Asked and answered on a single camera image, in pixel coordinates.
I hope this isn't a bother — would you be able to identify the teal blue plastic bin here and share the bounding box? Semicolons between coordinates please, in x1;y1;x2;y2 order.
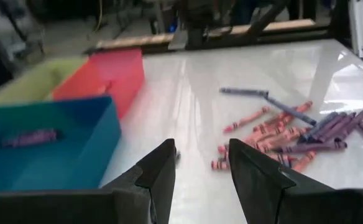
0;95;122;194

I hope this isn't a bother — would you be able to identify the red plastic bin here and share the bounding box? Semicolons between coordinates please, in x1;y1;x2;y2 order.
51;48;145;121

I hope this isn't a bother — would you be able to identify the silver metal bracket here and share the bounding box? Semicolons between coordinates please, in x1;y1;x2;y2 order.
348;0;363;59

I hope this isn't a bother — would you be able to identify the blue Crayola crayon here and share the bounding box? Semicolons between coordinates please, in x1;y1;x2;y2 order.
298;111;341;143
264;93;318;126
219;87;269;98

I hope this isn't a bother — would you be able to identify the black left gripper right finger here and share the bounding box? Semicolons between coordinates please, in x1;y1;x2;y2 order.
229;138;363;224

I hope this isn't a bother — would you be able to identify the yellow plastic bin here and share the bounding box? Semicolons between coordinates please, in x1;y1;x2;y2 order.
0;55;89;108

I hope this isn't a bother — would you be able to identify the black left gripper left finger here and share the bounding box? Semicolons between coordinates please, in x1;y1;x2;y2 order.
0;139;178;224

